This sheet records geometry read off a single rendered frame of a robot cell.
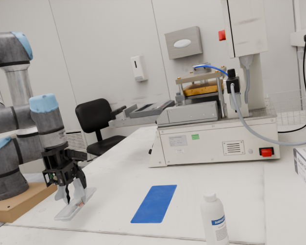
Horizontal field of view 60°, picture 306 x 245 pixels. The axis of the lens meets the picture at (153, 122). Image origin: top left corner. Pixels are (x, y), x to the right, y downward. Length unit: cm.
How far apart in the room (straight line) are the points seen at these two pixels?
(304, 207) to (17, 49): 109
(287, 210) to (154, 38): 230
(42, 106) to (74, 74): 251
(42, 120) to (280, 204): 67
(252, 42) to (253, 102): 26
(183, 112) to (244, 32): 36
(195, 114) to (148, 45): 182
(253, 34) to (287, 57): 162
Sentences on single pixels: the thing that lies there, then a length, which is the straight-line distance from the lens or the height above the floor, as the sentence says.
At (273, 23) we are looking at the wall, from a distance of 260.
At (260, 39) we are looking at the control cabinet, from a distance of 100.
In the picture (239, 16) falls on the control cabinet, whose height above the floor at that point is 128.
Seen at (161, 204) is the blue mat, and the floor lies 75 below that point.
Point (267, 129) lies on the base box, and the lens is 104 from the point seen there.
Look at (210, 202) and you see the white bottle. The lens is 60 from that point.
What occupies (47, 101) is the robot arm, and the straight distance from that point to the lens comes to 81.
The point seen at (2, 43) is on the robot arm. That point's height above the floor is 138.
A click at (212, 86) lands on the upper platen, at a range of 108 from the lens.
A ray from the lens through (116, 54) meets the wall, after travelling 296.
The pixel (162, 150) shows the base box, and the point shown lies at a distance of 113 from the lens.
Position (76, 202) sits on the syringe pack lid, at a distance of 93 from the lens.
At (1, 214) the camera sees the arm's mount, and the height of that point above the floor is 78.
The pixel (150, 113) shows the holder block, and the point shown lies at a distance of 117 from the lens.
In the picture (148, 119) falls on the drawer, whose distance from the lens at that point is 117.
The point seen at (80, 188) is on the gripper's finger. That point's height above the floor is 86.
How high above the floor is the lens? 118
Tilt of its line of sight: 12 degrees down
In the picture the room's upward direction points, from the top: 12 degrees counter-clockwise
